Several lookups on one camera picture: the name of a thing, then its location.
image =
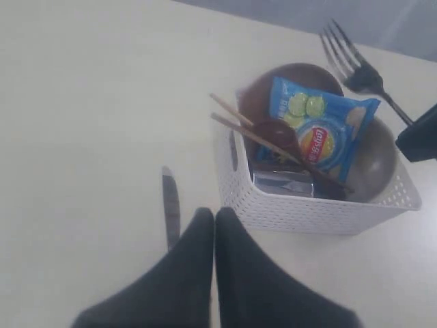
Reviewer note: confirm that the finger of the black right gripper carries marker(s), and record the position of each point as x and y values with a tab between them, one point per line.
418	141

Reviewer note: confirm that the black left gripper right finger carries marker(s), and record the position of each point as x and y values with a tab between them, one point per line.
253	291

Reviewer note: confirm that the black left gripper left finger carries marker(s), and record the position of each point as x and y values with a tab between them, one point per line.
173	293

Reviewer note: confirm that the silver table knife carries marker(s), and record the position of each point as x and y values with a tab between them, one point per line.
171	206

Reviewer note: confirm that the silver fork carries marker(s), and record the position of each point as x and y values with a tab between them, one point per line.
352	69

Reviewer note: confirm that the speckled white ceramic bowl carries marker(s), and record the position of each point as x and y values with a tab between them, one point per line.
374	163

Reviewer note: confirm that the white perforated plastic basket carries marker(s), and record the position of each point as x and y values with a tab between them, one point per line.
288	213

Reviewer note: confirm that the blue Lays chips bag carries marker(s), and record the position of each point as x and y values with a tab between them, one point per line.
329	127

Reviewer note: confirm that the dark brown wooden spoon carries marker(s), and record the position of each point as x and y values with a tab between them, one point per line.
324	184

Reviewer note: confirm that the brown round plate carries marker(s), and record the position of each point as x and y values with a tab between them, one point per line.
254	101

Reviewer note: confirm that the lower wooden chopstick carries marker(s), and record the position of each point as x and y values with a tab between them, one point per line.
252	135

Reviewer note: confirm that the wooden chopstick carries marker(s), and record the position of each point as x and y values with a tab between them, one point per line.
231	110
252	135

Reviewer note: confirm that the upper wooden chopstick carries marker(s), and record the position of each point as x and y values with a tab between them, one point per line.
231	110

